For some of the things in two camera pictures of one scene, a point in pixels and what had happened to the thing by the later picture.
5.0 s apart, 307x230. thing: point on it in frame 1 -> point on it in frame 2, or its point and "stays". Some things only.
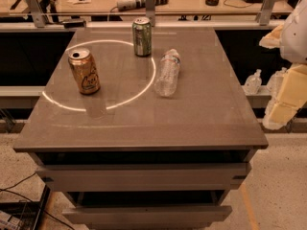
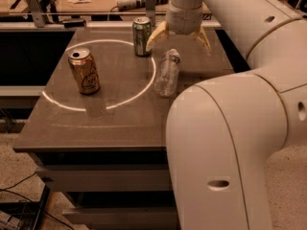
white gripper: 295,35 -> 183,21
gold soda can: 82,64 stays
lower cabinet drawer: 148,218 stays
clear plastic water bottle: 168,74 stays
